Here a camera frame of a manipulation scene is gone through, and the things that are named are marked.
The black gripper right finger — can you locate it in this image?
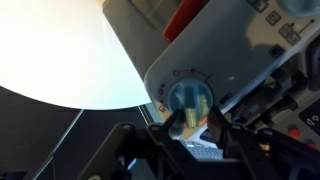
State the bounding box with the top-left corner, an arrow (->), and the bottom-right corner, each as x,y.
206,106 -> 320,180

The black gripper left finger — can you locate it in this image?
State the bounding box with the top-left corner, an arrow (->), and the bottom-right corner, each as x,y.
77,109 -> 187,180

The teal stove knob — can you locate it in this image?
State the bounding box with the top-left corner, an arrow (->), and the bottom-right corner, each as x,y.
278,0 -> 320,18
165,77 -> 215,129

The black stove burner grate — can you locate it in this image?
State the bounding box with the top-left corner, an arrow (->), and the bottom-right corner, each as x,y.
229,36 -> 320,129

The grey toy stove oven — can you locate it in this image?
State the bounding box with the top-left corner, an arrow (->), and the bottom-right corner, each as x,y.
101,0 -> 320,161

